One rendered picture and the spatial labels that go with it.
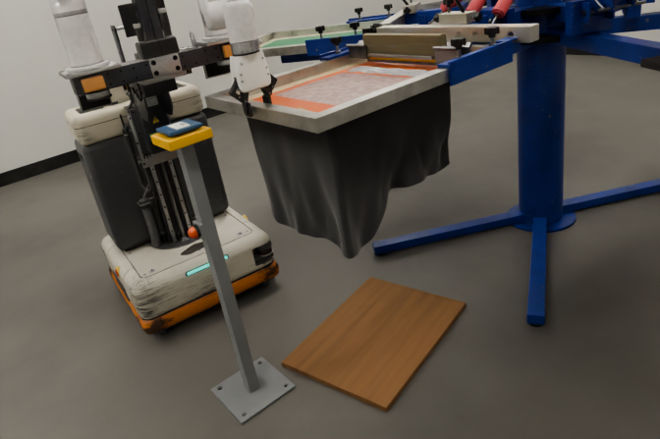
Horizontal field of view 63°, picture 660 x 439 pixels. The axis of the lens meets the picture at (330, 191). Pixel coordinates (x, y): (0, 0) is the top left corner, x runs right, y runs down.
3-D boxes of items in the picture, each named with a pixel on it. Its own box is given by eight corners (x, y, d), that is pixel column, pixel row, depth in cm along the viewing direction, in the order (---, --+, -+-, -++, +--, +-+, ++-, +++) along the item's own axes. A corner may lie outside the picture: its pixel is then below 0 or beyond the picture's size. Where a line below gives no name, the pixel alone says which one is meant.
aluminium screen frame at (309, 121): (317, 134, 128) (315, 118, 126) (206, 107, 171) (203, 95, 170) (510, 57, 169) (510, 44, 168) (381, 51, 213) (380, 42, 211)
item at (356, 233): (357, 257, 155) (334, 118, 138) (348, 252, 158) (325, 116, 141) (457, 198, 180) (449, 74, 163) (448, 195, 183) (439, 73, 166)
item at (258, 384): (242, 424, 173) (158, 148, 135) (210, 391, 190) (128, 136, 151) (296, 387, 185) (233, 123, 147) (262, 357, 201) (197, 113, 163)
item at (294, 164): (351, 262, 154) (328, 120, 137) (267, 221, 188) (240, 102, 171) (358, 257, 156) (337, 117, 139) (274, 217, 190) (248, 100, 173)
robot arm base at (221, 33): (193, 39, 188) (182, -7, 181) (226, 32, 193) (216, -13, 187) (210, 41, 175) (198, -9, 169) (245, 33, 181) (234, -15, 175)
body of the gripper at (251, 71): (253, 43, 148) (262, 82, 153) (222, 51, 143) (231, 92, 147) (268, 43, 143) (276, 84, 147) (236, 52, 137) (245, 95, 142)
